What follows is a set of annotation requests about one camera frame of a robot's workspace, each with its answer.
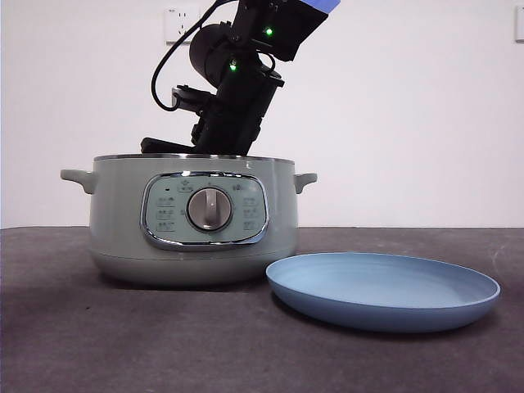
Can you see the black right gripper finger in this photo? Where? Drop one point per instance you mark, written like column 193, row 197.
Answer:
column 168, row 146

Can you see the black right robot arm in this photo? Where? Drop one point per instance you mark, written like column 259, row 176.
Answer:
column 241, row 114

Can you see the pale green electric steamer pot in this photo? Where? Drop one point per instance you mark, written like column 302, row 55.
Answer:
column 118, row 213

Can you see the blue round plate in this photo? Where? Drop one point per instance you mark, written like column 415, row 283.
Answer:
column 368, row 290

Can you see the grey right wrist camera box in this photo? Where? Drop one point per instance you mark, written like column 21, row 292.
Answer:
column 192, row 98

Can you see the white wall power socket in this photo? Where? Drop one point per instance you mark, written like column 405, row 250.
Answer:
column 174, row 24

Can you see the white wall switch plate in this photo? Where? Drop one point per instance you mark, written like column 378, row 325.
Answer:
column 520, row 24

